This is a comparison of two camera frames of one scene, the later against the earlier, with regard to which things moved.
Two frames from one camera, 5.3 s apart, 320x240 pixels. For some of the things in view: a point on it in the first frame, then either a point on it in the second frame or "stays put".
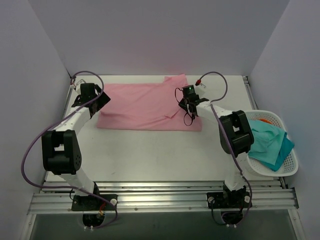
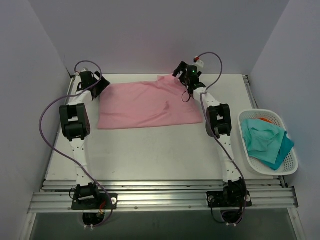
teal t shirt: [271, 145] stays put
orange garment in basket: [265, 120] stays put
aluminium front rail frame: [55, 196] stays put
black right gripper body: [188, 103] -> [182, 71]
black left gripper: [100, 100] -> [99, 84]
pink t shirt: [154, 106] stays put
